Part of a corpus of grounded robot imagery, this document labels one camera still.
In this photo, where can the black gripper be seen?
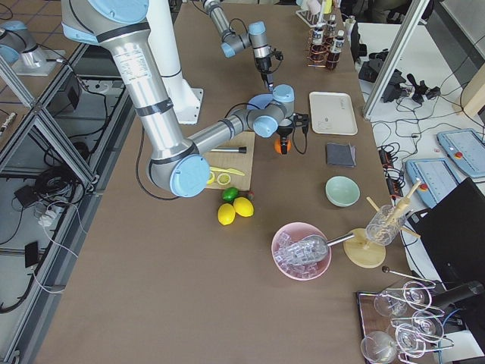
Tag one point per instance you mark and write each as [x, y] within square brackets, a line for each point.
[283, 133]
[264, 65]

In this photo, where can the orange mandarin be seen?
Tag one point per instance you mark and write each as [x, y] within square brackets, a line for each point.
[282, 147]

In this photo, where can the blue plate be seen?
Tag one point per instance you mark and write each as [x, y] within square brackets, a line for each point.
[260, 101]

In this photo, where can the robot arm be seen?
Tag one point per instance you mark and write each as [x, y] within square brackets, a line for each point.
[140, 37]
[232, 43]

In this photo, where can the wooden cutting board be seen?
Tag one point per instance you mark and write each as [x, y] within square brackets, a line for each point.
[239, 161]

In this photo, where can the cream rabbit tray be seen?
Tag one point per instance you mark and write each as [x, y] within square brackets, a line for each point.
[332, 113]

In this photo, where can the grey folded cloth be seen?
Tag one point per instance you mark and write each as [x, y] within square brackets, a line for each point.
[340, 155]

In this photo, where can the yellow plastic knife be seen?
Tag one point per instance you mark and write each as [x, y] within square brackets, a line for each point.
[228, 170]

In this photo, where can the tea bottle front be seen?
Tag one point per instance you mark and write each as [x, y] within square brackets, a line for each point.
[335, 49]

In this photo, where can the tea bottle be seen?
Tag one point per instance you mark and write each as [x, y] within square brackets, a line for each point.
[329, 30]
[335, 49]
[316, 51]

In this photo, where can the tea bottle right back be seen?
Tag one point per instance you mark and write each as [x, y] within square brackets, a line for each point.
[316, 51]

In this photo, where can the lemon slice upper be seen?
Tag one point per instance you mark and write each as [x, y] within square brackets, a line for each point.
[223, 179]

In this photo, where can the lemon slice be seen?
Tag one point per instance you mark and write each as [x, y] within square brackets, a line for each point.
[223, 179]
[211, 178]

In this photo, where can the tea bottle left back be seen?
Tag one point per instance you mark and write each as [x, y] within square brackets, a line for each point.
[329, 30]

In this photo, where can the green lime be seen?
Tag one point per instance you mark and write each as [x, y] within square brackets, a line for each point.
[230, 194]

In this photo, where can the yellow lemon upper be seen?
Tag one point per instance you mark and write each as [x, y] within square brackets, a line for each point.
[243, 207]

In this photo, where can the yellow lemon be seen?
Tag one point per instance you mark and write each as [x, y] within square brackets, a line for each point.
[226, 214]
[243, 207]

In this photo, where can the green bowl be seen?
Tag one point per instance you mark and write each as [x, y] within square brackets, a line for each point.
[342, 191]

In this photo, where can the lemon slice lower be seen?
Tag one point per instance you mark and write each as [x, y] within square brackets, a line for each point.
[211, 178]

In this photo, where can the pink cup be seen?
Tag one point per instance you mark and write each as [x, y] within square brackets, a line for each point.
[314, 6]

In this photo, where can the yellow lemon lower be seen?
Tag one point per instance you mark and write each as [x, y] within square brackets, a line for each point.
[226, 214]

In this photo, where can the metal ice scoop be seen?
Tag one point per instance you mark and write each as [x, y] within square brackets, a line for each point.
[316, 247]

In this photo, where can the pink bowl with ice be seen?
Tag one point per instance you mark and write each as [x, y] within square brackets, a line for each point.
[287, 252]

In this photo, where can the glass mug on stand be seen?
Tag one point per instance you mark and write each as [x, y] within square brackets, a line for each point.
[382, 229]

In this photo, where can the wooden cup tree stand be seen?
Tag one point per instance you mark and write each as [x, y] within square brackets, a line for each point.
[362, 251]

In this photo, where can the teach pendant near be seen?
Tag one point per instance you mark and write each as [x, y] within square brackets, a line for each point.
[437, 176]

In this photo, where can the teach pendant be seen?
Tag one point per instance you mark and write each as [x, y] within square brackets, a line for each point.
[437, 176]
[465, 149]

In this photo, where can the teach pendant far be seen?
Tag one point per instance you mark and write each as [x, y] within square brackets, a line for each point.
[465, 149]

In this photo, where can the copper wire bottle rack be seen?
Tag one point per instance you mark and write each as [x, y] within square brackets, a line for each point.
[325, 47]

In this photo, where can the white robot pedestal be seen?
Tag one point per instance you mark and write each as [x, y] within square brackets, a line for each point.
[187, 100]

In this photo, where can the aluminium frame post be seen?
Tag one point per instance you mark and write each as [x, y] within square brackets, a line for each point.
[401, 40]

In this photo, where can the wire glass rack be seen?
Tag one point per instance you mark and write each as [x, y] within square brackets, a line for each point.
[400, 324]

